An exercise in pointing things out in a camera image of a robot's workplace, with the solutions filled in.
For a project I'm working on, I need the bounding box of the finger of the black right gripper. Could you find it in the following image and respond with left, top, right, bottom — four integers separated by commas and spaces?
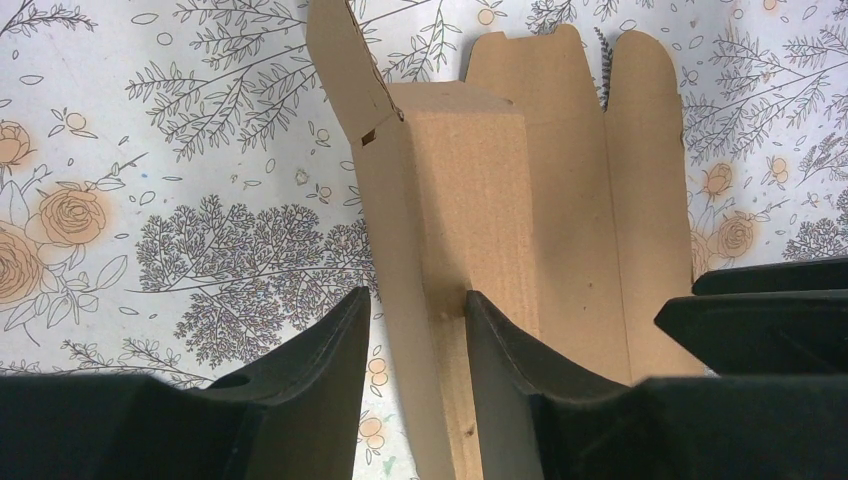
654, 291, 847, 375
692, 257, 847, 296

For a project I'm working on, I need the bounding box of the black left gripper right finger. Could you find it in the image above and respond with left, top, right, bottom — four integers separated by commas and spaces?
465, 290, 628, 479

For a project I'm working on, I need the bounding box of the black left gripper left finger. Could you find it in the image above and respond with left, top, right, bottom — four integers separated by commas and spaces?
188, 287, 371, 479

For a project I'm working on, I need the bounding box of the brown cardboard box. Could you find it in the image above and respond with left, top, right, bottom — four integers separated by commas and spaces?
306, 1, 703, 479

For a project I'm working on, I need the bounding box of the floral patterned table mat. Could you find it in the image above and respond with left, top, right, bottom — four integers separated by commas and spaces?
1, 1, 847, 479

